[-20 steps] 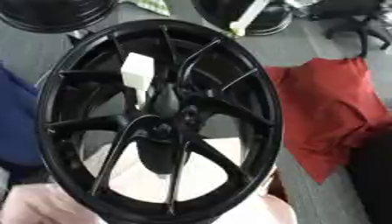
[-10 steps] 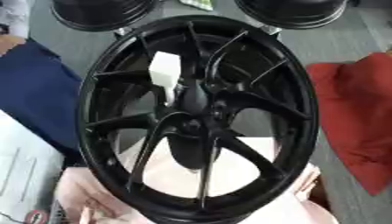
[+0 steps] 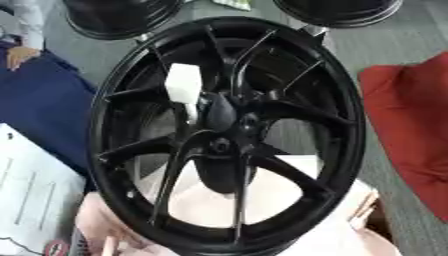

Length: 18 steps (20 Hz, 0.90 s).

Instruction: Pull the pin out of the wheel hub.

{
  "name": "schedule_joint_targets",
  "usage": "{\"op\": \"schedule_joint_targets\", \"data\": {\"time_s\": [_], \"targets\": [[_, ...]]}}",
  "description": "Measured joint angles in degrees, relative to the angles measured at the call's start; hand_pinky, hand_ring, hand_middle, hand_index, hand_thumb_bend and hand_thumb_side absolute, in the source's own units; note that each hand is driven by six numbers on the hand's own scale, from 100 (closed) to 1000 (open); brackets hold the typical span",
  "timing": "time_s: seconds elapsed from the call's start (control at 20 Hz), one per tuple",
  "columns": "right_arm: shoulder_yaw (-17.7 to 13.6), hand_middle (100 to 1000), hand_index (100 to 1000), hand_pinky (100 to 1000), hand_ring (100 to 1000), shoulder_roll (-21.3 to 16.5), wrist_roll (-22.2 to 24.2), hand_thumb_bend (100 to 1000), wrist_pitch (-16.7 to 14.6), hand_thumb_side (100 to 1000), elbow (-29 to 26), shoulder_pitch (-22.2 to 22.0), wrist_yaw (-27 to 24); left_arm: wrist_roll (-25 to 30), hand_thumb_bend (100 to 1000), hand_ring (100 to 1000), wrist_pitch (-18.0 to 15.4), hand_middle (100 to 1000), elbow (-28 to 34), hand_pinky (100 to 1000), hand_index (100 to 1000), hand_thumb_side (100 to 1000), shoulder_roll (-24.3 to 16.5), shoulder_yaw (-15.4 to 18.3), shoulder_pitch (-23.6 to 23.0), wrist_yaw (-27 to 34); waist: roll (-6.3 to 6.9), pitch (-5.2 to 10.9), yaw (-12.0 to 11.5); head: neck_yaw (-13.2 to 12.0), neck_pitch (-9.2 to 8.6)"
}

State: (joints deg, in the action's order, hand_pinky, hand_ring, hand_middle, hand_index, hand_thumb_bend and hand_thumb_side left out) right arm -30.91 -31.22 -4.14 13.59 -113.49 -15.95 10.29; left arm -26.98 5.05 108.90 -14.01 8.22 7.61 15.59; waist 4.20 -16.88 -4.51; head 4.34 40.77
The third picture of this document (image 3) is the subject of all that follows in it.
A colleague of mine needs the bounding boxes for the black spoked wheel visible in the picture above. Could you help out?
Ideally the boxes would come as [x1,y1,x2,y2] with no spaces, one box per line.
[85,15,368,256]

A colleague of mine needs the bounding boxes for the black round wheel rim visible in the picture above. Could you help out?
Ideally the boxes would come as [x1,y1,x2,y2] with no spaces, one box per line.
[271,0,405,29]
[61,0,188,41]

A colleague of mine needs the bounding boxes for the pale pink stand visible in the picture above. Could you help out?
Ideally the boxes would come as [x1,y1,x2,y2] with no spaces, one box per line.
[73,154,405,256]

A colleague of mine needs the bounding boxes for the red cloth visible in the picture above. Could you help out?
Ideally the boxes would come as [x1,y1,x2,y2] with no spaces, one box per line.
[357,50,448,224]

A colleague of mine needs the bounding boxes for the dark blue cloth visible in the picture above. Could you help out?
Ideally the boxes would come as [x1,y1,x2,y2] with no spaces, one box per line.
[0,41,100,194]

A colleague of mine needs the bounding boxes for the white paper sheet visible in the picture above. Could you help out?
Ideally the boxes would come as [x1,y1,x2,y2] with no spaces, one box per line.
[0,122,88,256]

